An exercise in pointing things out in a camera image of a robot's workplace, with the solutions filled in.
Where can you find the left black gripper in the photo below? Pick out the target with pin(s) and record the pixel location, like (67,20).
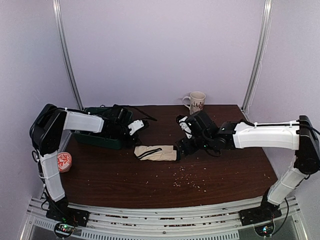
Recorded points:
(131,142)

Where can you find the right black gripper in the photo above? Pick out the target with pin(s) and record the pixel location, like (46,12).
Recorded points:
(183,145)

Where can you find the green compartment tray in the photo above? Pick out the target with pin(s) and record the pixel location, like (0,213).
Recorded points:
(91,138)

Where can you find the white patterned ceramic mug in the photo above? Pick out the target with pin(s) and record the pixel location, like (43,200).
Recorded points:
(194,102)

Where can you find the cream underwear navy trim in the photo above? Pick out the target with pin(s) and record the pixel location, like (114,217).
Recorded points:
(157,153)

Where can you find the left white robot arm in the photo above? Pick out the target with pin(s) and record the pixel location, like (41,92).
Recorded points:
(52,124)

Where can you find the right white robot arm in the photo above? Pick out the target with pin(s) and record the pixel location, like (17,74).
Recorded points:
(297,136)

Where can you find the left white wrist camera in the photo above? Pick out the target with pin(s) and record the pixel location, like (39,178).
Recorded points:
(137,125)

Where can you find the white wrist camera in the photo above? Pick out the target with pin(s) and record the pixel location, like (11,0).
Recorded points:
(137,125)
(181,120)

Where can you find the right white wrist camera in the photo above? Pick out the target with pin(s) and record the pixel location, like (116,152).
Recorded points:
(181,120)

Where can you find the right aluminium frame post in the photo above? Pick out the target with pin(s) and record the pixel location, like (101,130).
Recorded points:
(257,63)

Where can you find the aluminium frame post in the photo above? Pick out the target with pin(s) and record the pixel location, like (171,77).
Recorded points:
(257,63)
(65,52)

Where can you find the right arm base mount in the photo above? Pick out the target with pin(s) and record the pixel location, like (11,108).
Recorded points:
(256,215)

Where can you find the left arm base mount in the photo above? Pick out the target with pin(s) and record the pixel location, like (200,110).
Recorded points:
(75,217)

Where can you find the left aluminium frame post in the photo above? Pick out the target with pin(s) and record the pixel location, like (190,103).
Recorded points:
(65,52)

